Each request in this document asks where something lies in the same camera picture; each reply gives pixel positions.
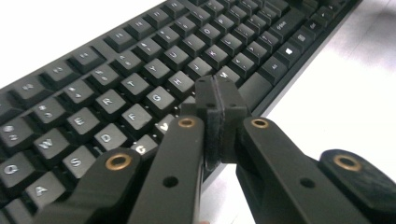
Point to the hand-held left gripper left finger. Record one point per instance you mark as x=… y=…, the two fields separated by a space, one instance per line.
x=174 y=161

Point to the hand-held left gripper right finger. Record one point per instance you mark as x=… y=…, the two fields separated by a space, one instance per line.
x=280 y=174

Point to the black computer keyboard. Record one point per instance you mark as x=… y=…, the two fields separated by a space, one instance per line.
x=124 y=81

